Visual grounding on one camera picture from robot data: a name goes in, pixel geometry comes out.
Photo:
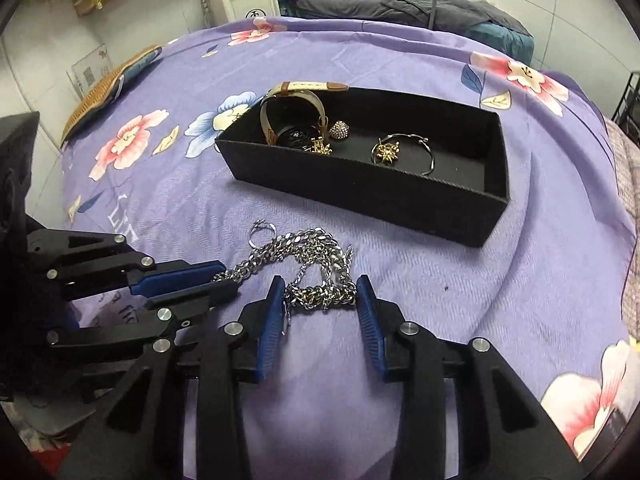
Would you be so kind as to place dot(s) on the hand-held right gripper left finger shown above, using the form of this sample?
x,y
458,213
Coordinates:
x,y
272,320

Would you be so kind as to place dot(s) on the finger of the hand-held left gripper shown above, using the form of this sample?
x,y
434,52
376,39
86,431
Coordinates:
x,y
200,296
175,275

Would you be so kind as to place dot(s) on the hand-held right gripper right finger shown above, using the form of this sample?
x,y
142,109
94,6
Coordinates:
x,y
370,330

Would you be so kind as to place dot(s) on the black rectangular box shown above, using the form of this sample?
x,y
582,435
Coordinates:
x,y
375,200

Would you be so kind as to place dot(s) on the gold star pendant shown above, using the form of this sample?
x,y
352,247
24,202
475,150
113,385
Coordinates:
x,y
387,153

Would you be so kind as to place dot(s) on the silver bangle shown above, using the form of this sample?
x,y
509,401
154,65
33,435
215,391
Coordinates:
x,y
431,162

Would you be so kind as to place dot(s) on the woven cushion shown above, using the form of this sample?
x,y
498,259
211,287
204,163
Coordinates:
x,y
100,95

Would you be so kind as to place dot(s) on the clear acrylic sign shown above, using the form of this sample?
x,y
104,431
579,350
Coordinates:
x,y
87,72

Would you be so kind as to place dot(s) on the purple floral bedsheet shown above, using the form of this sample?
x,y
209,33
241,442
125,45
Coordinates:
x,y
550,260

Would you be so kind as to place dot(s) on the grey pink knitted blanket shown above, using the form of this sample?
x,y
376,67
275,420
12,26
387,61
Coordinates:
x,y
627,185

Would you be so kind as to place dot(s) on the dark grey blanket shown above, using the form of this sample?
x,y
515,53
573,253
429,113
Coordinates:
x,y
400,7

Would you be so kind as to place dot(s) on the black trolley rack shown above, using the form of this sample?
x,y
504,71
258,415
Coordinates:
x,y
634,125

